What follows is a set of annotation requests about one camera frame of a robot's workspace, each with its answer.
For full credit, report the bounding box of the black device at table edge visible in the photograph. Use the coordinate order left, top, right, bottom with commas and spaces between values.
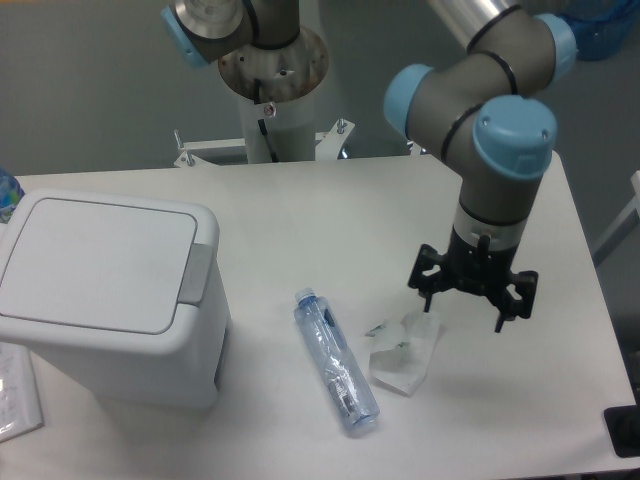
604, 405, 639, 458

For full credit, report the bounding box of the clear plastic water bottle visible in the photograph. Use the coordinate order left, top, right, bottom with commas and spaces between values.
294, 288, 380, 436

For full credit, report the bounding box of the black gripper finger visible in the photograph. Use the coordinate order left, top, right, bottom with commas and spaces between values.
408, 244, 450, 312
494, 270, 539, 333

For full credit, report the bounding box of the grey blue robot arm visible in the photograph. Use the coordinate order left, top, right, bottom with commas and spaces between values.
161, 1, 577, 323

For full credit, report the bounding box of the white notebook paper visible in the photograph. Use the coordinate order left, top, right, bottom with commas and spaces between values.
1, 342, 45, 442

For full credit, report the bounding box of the white push-lid trash can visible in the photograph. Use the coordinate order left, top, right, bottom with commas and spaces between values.
1, 188, 231, 409

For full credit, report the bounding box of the crumpled clear plastic wrapper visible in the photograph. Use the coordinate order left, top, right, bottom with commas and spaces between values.
366, 310, 441, 397

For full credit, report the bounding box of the white frame at right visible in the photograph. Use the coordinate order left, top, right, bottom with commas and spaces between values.
592, 171, 639, 267

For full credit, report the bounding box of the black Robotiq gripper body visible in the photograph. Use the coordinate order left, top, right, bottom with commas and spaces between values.
442, 229, 518, 304

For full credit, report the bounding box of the bottle with colourful label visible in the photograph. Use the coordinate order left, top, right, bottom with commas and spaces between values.
0, 168, 25, 224

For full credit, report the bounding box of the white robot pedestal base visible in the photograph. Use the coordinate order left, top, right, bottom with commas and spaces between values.
174, 26, 355, 167

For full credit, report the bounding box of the blue water jug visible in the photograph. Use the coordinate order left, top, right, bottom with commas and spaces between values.
559, 1, 639, 61

